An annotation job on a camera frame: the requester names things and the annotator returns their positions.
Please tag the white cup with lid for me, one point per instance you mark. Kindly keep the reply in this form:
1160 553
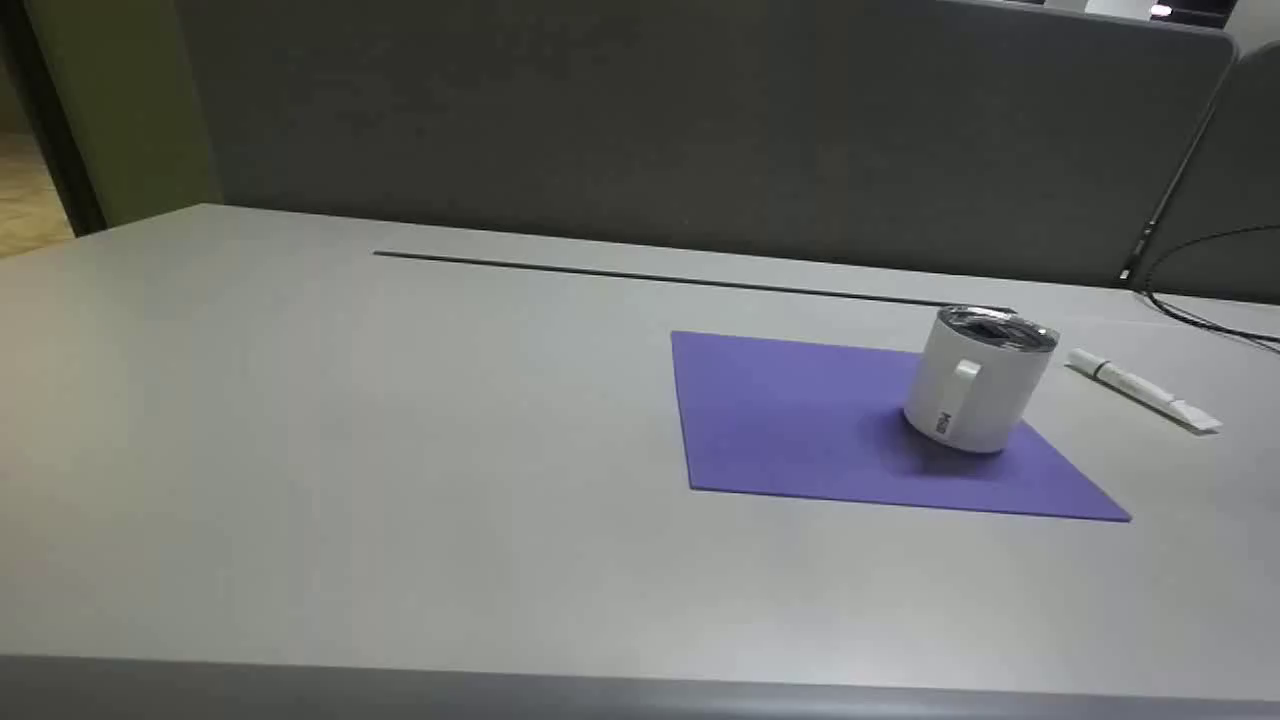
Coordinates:
976 379

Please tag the purple mat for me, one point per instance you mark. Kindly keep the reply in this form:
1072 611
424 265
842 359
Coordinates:
820 422

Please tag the grey partition panel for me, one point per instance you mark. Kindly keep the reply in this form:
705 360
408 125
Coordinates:
909 134
1222 233

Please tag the white tube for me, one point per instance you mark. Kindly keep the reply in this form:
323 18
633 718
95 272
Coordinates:
1143 391

